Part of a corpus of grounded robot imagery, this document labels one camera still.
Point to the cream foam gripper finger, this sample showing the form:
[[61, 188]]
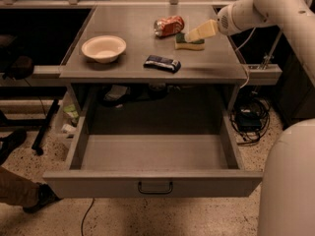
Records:
[[205, 30]]

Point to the green and yellow sponge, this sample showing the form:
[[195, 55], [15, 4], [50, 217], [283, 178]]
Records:
[[181, 43]]

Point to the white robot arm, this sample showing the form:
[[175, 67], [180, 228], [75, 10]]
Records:
[[287, 203]]

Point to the grey open drawer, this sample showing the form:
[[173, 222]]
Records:
[[114, 150]]

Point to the crushed red soda can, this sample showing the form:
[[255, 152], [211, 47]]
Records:
[[168, 26]]

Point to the blue snack packet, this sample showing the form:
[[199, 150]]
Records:
[[163, 64]]

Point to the metal tripod pole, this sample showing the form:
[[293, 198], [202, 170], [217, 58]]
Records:
[[269, 56]]

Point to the grey metal cabinet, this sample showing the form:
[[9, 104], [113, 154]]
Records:
[[210, 77]]

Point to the black stand base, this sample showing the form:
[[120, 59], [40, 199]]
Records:
[[41, 124]]

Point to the black shoe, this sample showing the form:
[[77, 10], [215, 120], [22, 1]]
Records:
[[11, 142], [46, 197]]

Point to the person's leg brown trousers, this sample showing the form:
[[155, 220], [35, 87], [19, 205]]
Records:
[[16, 190]]

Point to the black drawer handle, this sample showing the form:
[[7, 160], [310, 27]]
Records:
[[155, 188]]

